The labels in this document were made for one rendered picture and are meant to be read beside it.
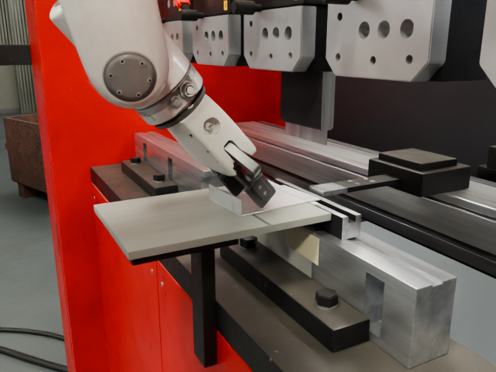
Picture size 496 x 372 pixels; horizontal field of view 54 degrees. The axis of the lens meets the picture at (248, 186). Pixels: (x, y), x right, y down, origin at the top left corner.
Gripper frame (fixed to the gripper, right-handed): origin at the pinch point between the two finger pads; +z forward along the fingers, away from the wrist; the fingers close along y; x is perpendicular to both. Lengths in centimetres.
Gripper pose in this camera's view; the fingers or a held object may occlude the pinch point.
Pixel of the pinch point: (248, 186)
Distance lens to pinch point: 66.6
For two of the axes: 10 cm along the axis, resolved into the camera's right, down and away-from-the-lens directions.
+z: 5.4, 6.3, 5.6
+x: -6.3, 7.4, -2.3
